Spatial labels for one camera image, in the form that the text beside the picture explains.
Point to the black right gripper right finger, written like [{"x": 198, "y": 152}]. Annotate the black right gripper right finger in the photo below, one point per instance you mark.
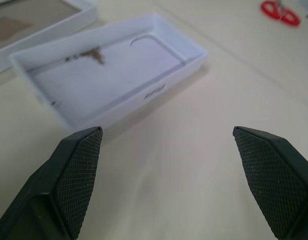
[{"x": 281, "y": 190}]

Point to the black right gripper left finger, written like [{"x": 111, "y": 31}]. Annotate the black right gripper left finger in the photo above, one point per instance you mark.
[{"x": 56, "y": 195}]

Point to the white smartphone box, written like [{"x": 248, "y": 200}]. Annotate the white smartphone box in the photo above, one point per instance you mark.
[{"x": 106, "y": 75}]

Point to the white box lid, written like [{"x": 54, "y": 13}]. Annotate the white box lid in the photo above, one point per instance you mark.
[{"x": 56, "y": 27}]

